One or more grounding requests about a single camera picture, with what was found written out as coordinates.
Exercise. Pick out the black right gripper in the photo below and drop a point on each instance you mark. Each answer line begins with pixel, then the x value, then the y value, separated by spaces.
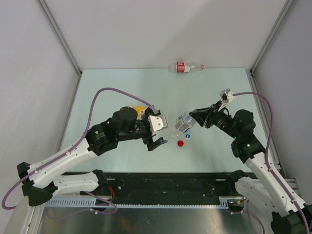
pixel 201 114

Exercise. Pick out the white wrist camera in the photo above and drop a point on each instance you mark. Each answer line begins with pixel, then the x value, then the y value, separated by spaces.
pixel 157 123
pixel 226 97

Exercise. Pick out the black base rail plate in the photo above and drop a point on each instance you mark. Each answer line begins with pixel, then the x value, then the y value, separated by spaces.
pixel 170 188

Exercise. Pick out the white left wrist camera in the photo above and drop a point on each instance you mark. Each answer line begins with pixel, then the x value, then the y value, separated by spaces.
pixel 157 123

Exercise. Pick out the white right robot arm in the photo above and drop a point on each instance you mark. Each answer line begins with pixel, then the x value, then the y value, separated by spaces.
pixel 274 197

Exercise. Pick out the red bottle cap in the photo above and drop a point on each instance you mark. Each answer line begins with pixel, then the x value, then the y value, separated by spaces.
pixel 180 143

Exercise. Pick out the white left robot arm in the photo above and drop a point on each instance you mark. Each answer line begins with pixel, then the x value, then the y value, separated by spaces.
pixel 47 179

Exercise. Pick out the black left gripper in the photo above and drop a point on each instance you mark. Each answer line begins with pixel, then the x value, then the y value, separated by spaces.
pixel 151 145

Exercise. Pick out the blue-label clear drink bottle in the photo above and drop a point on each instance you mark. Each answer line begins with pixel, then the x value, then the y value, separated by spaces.
pixel 184 122

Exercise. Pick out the clear red-label water bottle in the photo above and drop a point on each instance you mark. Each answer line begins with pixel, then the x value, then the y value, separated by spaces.
pixel 185 67

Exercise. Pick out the yellow juice bottle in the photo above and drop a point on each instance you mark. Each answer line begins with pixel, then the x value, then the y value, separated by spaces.
pixel 140 111

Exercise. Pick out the grey slotted cable duct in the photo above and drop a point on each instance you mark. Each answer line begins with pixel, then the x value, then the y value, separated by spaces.
pixel 91 202

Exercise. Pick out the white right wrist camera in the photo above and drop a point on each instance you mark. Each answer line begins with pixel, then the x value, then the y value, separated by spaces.
pixel 226 97

